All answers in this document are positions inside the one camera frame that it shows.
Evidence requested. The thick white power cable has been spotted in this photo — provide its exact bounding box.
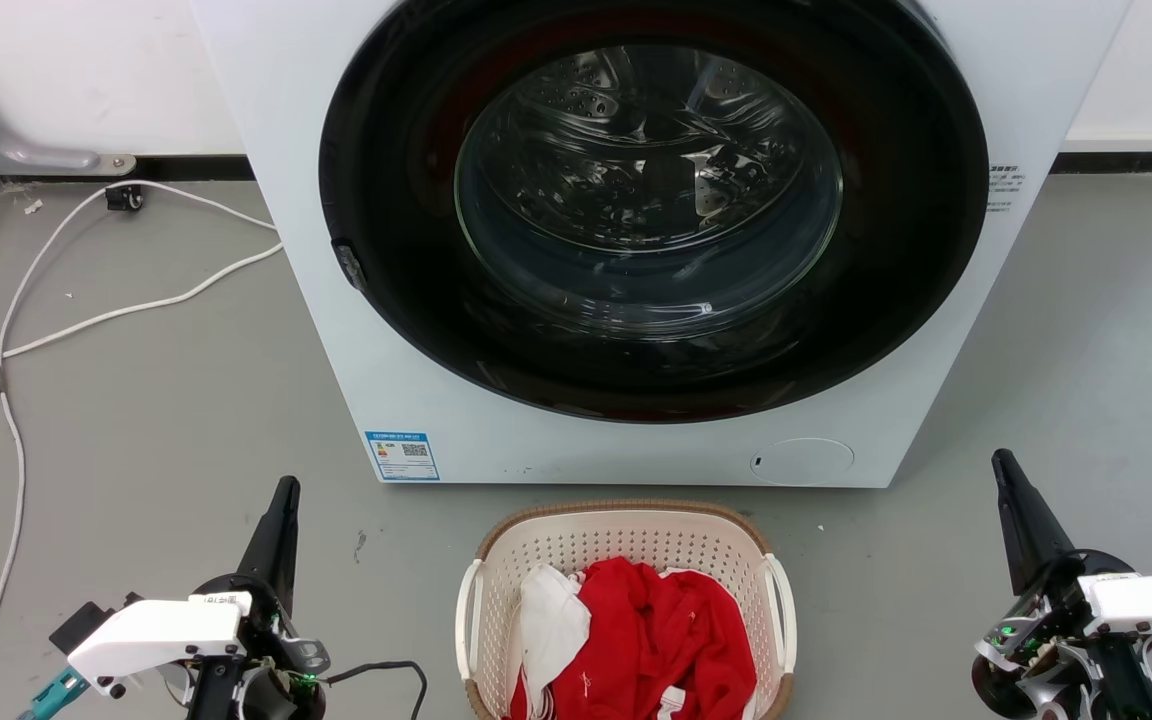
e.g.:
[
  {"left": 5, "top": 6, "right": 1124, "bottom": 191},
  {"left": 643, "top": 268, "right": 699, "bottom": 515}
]
[{"left": 0, "top": 242, "right": 285, "bottom": 383}]

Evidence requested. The red garment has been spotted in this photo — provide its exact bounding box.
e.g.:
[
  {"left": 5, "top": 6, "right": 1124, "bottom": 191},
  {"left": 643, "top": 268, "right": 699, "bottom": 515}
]
[{"left": 508, "top": 557, "right": 758, "bottom": 720}]

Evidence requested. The round white filter cover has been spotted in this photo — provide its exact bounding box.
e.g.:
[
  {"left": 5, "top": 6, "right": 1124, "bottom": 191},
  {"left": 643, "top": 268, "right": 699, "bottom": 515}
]
[{"left": 749, "top": 437, "right": 856, "bottom": 488}]

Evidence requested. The blue energy label sticker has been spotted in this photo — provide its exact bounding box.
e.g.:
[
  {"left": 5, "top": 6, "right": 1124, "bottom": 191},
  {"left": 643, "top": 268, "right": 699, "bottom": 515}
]
[{"left": 364, "top": 430, "right": 441, "bottom": 483}]

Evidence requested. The grey wall pipe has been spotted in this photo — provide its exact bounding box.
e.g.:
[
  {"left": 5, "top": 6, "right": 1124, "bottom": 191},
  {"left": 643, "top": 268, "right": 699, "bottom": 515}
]
[{"left": 0, "top": 38, "right": 138, "bottom": 178}]

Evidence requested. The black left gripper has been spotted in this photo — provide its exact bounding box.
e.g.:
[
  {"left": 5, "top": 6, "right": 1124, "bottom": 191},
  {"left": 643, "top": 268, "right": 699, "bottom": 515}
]
[{"left": 186, "top": 476, "right": 331, "bottom": 720}]

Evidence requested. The black round washing machine door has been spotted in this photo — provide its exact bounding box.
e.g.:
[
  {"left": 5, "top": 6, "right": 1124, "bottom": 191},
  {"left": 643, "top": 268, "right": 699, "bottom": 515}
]
[{"left": 318, "top": 0, "right": 991, "bottom": 425}]

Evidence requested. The white garment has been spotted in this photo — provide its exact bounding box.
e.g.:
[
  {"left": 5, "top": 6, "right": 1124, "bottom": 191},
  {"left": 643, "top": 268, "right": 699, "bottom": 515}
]
[{"left": 518, "top": 564, "right": 593, "bottom": 720}]

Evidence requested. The teal cable connector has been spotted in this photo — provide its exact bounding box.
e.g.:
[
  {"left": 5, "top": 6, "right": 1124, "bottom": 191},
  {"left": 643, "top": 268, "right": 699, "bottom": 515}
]
[{"left": 18, "top": 668, "right": 91, "bottom": 720}]

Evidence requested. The thin white cable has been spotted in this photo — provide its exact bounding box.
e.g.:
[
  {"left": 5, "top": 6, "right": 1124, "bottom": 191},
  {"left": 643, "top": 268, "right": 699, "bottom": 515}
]
[{"left": 0, "top": 180, "right": 279, "bottom": 720}]

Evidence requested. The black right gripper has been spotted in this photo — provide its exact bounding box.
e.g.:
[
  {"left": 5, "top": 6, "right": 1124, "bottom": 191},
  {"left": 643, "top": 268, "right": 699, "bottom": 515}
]
[{"left": 970, "top": 449, "right": 1152, "bottom": 720}]

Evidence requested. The white washing machine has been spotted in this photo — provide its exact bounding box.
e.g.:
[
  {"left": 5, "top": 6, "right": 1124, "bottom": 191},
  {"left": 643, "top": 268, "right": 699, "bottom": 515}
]
[{"left": 189, "top": 0, "right": 1134, "bottom": 490}]

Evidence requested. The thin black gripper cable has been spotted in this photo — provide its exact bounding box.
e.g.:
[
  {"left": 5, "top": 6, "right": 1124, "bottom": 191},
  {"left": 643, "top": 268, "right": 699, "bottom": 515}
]
[{"left": 320, "top": 660, "right": 430, "bottom": 720}]

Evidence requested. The cream plastic laundry basket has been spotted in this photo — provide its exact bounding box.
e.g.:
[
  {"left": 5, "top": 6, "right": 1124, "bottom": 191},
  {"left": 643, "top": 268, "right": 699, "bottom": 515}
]
[{"left": 454, "top": 499, "right": 798, "bottom": 720}]

